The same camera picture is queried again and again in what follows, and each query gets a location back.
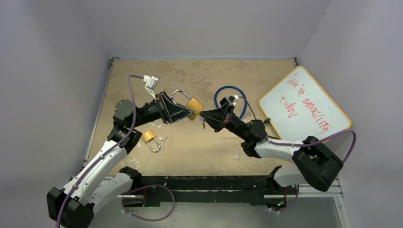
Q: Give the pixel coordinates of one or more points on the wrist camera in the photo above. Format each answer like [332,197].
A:
[151,83]
[231,100]

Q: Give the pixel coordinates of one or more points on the small keys of orange padlock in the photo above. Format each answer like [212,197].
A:
[162,141]

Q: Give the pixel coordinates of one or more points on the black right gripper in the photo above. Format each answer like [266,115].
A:
[218,119]

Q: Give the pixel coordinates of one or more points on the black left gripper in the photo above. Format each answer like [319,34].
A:
[171,111]

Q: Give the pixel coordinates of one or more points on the blue cable lock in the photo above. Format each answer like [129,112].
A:
[229,90]

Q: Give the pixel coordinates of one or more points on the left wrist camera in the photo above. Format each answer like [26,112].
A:
[151,83]

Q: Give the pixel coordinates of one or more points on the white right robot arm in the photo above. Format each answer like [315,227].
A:
[313,162]

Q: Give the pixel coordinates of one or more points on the silver key set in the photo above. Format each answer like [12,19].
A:
[203,122]

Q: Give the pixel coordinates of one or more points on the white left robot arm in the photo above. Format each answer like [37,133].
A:
[75,204]

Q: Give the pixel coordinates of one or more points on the small keys of cable lock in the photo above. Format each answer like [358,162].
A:
[246,115]

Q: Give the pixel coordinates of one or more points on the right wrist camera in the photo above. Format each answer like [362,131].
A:
[231,100]

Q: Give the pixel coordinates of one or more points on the yellow framed whiteboard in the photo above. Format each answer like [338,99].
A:
[298,106]

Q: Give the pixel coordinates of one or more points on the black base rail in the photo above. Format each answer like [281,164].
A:
[258,190]

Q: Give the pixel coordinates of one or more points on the orange long shackle padlock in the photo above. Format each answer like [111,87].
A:
[149,137]

